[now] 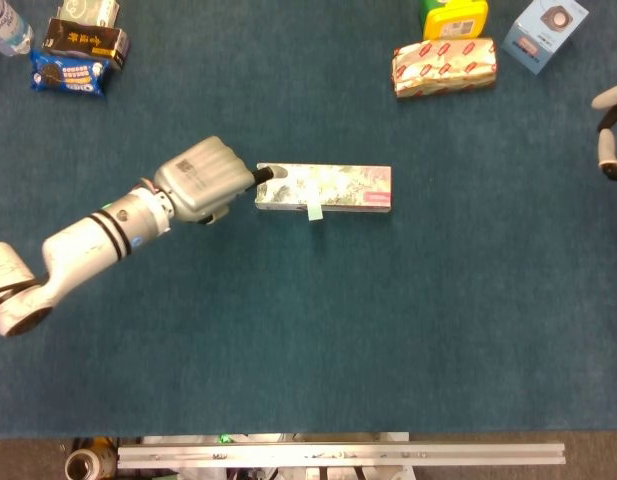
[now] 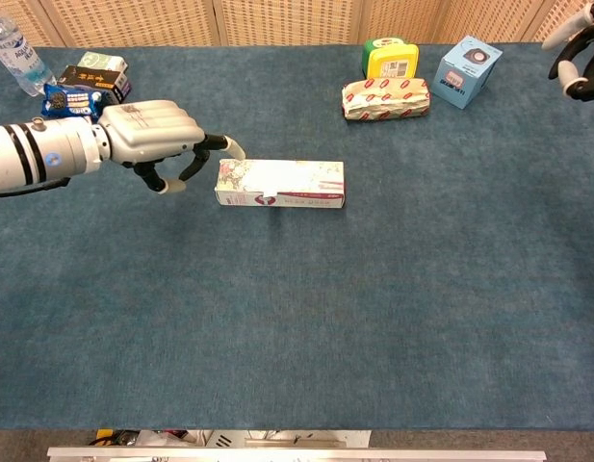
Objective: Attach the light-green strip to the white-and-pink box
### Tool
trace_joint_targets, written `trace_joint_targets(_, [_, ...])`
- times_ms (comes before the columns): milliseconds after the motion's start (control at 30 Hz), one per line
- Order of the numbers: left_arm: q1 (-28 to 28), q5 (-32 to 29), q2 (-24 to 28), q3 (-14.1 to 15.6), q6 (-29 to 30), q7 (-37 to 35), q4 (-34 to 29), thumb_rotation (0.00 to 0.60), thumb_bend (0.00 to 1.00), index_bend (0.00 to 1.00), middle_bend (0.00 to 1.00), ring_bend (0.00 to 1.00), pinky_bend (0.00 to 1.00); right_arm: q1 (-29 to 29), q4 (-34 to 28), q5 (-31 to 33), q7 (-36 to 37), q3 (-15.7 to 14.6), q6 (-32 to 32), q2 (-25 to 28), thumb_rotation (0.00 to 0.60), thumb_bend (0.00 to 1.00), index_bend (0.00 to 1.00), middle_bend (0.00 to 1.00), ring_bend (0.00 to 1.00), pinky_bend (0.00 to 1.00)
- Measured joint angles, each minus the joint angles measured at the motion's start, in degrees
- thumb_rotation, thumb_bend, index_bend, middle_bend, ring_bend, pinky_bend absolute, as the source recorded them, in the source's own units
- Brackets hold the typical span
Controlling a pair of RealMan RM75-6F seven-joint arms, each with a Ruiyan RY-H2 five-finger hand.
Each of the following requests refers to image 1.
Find brown tape roll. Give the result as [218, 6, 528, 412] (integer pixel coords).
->
[63, 446, 118, 480]

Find floral long box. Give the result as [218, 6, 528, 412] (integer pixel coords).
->
[255, 162, 393, 215]

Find red patterned wrapped package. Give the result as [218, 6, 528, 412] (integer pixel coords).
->
[391, 37, 500, 100]

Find yellow and green container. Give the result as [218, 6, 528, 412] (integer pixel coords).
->
[418, 0, 490, 42]

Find green and white carton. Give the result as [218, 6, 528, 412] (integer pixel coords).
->
[56, 0, 122, 29]

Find aluminium profile rail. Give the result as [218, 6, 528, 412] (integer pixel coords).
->
[116, 440, 568, 470]

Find clear plastic water bottle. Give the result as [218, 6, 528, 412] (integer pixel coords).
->
[0, 0, 35, 57]

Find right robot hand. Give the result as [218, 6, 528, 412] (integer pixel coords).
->
[590, 83, 617, 186]

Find black box with gold text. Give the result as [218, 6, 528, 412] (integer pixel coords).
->
[41, 17, 133, 71]

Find light blue cube box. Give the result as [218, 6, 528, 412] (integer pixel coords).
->
[500, 0, 591, 76]

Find blue Oreo cookie pack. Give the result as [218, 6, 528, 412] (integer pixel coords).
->
[28, 48, 112, 100]

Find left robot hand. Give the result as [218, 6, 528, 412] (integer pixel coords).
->
[152, 135, 289, 226]

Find teal table cloth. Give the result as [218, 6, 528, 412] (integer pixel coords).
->
[0, 0, 617, 441]

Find small light blue paper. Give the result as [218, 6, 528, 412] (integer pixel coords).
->
[305, 168, 325, 222]

